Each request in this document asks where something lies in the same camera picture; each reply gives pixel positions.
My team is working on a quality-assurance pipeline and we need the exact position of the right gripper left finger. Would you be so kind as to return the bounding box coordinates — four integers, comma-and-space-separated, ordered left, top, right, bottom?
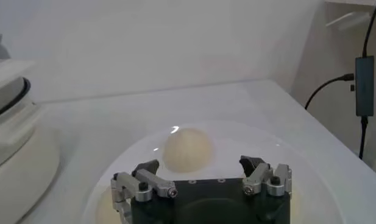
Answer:
110, 159, 179, 224

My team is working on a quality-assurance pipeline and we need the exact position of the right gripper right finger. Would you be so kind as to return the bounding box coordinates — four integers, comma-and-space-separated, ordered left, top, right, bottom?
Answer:
238, 155, 293, 198

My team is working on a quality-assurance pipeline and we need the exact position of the white steamed baozi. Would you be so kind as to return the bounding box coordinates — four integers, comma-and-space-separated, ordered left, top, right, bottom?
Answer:
161, 127, 215, 174

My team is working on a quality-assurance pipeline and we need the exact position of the cream electric steamer pot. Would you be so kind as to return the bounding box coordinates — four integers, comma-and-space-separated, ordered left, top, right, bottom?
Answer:
0, 57, 61, 224

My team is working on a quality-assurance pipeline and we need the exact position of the white round plate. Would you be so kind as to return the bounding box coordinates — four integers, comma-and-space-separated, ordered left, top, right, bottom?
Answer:
80, 120, 344, 224

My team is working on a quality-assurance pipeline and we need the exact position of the dark rectangular adapter box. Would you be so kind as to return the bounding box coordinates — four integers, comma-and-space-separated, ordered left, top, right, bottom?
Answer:
355, 55, 375, 117

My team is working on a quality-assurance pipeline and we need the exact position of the black adapter cable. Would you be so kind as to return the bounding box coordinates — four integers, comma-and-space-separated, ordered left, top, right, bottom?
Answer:
362, 0, 376, 58
358, 115, 369, 160
304, 72, 356, 110

